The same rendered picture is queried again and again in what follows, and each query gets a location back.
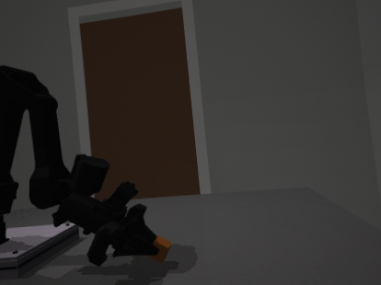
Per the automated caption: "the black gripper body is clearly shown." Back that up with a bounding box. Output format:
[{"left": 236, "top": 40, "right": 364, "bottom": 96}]
[{"left": 81, "top": 200, "right": 147, "bottom": 266}]

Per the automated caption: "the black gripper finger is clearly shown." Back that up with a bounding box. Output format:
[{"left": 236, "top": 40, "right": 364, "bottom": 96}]
[
  {"left": 133, "top": 213, "right": 157, "bottom": 244},
  {"left": 113, "top": 222, "right": 160, "bottom": 257}
]

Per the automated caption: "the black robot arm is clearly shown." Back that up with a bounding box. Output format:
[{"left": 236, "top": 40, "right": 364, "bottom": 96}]
[{"left": 0, "top": 65, "right": 139, "bottom": 245}]

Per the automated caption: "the brown cube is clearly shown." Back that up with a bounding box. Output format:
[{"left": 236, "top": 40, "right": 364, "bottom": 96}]
[{"left": 148, "top": 236, "right": 172, "bottom": 264}]

